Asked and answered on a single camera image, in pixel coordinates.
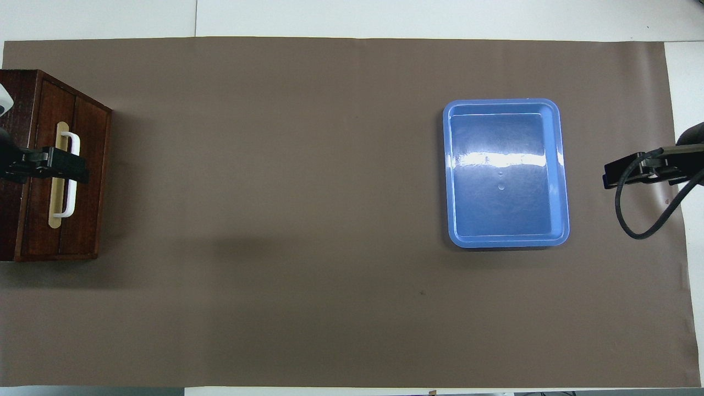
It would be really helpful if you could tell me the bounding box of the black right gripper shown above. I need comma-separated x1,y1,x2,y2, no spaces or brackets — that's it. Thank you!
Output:
604,123,704,190

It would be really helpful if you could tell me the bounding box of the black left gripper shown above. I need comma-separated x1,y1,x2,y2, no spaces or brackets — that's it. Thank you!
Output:
0,128,89,185

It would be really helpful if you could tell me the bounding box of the white drawer handle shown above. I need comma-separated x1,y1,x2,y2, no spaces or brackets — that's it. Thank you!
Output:
53,132,81,218

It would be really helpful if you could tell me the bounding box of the dark wooden drawer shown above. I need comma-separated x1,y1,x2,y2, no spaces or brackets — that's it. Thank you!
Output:
25,77,113,259

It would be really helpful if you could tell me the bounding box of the beige handle backing plate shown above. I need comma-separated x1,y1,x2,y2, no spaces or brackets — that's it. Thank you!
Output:
49,122,69,229

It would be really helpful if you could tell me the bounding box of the dark wooden cabinet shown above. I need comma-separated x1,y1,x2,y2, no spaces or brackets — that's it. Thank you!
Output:
0,69,113,262

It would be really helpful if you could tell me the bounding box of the blue plastic tray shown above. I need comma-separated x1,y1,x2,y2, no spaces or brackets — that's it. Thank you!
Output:
443,98,570,249

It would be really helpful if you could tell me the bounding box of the brown table mat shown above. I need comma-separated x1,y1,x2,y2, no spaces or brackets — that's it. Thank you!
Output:
0,36,695,388

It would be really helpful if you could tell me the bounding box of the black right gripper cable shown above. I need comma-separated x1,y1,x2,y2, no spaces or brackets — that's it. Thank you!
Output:
614,144,704,240

